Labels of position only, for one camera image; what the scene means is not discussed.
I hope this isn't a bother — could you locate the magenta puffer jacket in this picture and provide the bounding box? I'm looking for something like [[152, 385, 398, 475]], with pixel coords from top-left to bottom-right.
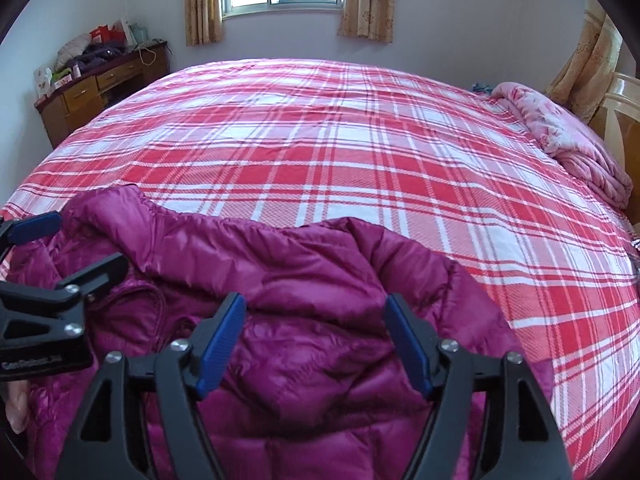
[[2, 186, 551, 479]]

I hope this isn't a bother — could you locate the clothes pile on desk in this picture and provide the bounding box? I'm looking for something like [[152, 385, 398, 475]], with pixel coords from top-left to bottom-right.
[[53, 20, 150, 74]]

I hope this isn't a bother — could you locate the person's left hand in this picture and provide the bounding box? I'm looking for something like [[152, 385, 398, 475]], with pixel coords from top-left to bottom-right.
[[6, 380, 29, 434]]

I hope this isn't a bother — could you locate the brown wooden desk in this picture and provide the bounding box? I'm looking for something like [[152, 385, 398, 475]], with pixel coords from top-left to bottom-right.
[[35, 41, 170, 148]]

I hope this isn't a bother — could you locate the white carton on desk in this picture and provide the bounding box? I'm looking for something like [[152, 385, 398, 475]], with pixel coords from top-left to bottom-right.
[[34, 66, 52, 99]]

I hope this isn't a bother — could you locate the red plaid bed sheet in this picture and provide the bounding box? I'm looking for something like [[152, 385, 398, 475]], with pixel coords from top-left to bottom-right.
[[3, 60, 639, 478]]

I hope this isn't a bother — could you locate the pink folded quilt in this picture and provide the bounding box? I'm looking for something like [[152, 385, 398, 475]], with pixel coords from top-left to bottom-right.
[[491, 82, 634, 210]]

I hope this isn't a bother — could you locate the left beige curtain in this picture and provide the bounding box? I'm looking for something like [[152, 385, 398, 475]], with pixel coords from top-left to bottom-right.
[[184, 0, 222, 47]]

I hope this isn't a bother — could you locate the wooden bed headboard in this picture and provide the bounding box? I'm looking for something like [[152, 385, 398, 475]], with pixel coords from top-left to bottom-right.
[[590, 72, 640, 231]]

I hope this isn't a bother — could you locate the side beige curtain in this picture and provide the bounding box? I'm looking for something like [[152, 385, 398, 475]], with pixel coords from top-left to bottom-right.
[[544, 0, 623, 124]]

